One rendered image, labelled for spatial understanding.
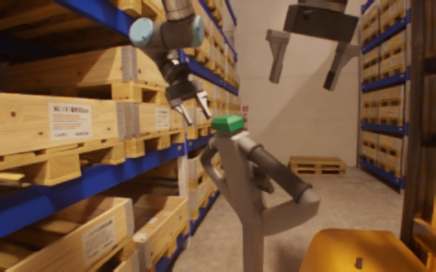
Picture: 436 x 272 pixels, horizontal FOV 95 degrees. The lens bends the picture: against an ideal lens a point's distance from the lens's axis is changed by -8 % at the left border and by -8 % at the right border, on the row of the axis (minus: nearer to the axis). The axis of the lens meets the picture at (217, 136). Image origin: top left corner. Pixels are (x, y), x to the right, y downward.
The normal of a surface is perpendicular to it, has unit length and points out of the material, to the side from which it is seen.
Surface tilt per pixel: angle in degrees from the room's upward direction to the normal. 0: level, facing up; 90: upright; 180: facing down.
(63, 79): 90
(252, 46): 90
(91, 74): 90
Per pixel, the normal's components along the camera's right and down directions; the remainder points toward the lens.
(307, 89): -0.24, 0.10
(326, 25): 0.09, 0.48
